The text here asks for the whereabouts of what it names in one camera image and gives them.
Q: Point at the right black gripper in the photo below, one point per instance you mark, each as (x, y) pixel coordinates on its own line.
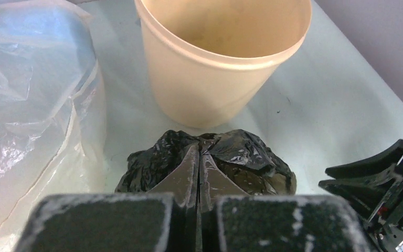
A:
(378, 199)

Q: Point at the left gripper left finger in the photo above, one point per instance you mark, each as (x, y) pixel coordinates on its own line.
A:
(162, 219)

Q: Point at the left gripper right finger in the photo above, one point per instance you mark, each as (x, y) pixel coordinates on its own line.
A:
(235, 221)

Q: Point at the black trash bag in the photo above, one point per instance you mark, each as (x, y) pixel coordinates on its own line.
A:
(242, 156)

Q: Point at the clear plastic bag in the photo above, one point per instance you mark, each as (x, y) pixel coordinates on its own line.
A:
(52, 109)

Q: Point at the beige plastic trash bin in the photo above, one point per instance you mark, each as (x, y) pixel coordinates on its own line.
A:
(207, 59)

